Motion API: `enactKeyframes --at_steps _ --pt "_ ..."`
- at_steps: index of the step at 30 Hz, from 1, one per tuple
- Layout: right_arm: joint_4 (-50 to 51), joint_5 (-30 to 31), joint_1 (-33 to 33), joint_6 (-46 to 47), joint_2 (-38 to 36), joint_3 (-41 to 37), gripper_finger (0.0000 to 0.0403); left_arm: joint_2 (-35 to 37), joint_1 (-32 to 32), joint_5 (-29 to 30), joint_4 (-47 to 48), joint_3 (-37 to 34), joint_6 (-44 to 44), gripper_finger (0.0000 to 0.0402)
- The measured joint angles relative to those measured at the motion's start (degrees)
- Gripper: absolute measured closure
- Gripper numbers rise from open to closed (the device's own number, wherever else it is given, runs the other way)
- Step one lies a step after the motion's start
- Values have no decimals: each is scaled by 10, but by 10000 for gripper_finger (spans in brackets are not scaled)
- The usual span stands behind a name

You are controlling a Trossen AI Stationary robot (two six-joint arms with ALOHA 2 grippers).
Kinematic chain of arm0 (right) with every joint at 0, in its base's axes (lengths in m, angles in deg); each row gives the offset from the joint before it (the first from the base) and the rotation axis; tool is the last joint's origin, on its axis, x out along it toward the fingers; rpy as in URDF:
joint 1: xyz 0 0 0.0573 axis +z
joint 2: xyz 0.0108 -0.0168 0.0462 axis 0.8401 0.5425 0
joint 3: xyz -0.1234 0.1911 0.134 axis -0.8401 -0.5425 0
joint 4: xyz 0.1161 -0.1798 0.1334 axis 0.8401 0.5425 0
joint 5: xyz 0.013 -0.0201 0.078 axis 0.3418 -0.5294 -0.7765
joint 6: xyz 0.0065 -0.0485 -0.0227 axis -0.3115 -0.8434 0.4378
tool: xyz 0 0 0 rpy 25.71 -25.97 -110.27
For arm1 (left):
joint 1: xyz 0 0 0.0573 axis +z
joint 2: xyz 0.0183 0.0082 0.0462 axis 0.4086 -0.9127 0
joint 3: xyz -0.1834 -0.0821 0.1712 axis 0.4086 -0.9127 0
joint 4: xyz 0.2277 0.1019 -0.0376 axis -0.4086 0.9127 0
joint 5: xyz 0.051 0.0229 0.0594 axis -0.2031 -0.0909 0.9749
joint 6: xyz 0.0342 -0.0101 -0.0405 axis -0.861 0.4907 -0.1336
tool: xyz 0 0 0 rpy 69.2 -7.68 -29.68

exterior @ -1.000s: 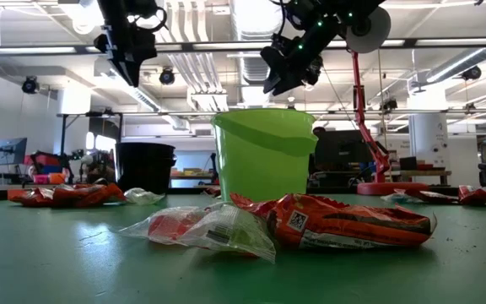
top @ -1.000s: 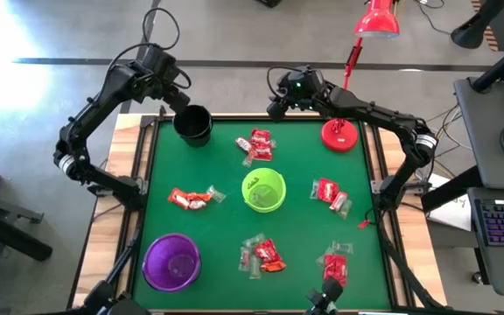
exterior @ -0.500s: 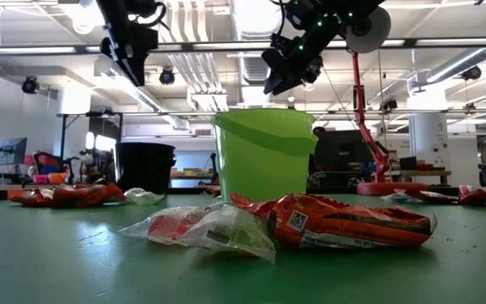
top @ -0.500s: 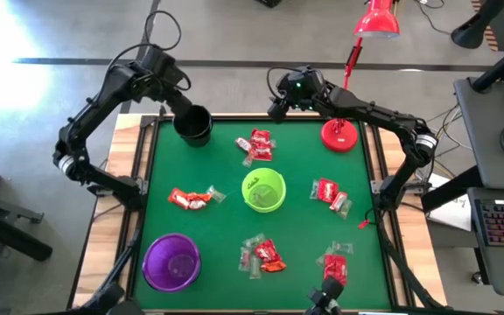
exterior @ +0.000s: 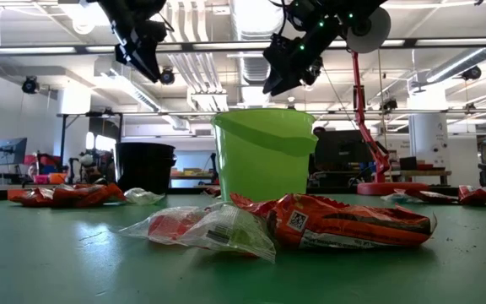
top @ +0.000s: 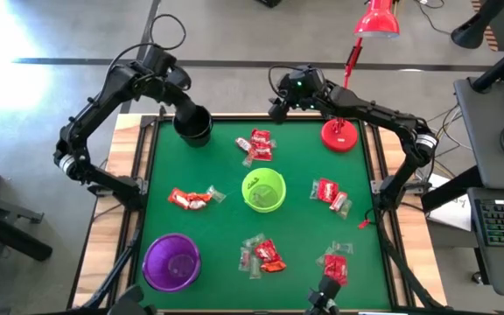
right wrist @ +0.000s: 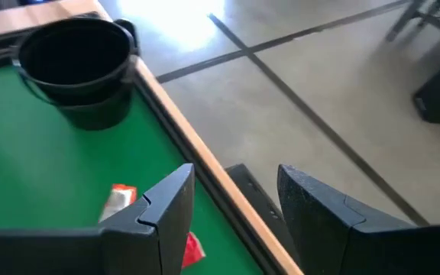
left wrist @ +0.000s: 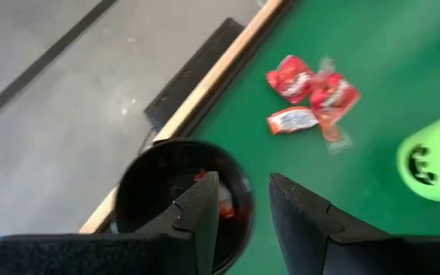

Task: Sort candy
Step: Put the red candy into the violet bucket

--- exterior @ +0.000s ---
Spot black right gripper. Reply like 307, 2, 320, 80
262, 19, 341, 96

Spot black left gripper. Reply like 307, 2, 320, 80
110, 19, 170, 84

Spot orange white candy packet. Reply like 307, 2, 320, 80
51, 185, 111, 208

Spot clear green candy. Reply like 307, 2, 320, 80
177, 201, 278, 263
381, 192, 415, 204

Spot red white candy packet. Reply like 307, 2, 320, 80
456, 184, 486, 207

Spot black ceiling spotlight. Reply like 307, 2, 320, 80
461, 64, 483, 82
305, 56, 325, 85
20, 75, 41, 95
159, 67, 176, 86

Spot black beam light strips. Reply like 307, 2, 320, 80
0, 37, 486, 56

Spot lime green plastic bucket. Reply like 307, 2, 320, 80
210, 107, 319, 203

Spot large black screen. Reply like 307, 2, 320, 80
313, 128, 374, 172

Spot black plastic bucket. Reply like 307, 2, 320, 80
115, 142, 177, 196

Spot red desk lamp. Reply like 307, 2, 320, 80
345, 6, 430, 197

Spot computer monitor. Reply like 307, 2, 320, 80
0, 137, 29, 167

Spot white pillar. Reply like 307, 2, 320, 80
408, 111, 450, 181

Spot wooden workbench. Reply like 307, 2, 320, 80
388, 168, 454, 178

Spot green table mat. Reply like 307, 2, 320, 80
0, 192, 486, 304

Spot silver ventilation duct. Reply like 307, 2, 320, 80
424, 45, 486, 84
229, 0, 289, 109

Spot black metal rack frame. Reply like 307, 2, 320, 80
56, 111, 125, 178

